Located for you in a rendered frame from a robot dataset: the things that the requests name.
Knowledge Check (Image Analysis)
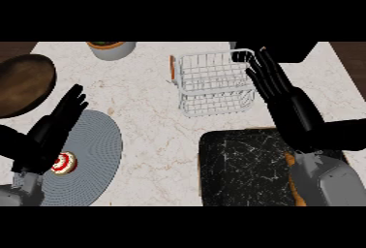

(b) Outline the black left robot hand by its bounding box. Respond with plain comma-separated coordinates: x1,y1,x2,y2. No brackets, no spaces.
0,83,90,175

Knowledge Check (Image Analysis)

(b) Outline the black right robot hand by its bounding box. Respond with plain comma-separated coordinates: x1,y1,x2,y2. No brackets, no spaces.
244,46,366,154

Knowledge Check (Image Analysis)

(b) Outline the golden brown croissant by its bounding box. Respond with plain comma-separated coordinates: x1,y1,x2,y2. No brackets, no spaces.
283,151,308,207

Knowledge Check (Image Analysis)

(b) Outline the black marbled tray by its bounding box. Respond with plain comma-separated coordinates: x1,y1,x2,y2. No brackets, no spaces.
197,128,348,207

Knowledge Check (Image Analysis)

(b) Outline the red and white donut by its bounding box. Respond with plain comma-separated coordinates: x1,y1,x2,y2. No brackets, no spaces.
50,150,78,175

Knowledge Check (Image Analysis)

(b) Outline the grey round placemat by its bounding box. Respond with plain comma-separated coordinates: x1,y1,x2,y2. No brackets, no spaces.
39,108,123,207

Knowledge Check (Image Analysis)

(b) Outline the brown wooden oval bowl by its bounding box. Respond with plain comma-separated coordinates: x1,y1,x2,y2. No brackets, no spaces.
0,53,59,119

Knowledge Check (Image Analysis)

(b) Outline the black appliance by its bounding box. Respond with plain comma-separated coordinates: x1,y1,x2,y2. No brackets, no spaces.
228,41,320,64

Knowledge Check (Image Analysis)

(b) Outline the grey plant pot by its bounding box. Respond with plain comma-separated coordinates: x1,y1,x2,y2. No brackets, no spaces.
85,41,138,62

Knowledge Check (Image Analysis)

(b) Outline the white tiered wire basket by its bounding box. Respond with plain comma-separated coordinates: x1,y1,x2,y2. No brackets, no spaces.
168,47,258,118

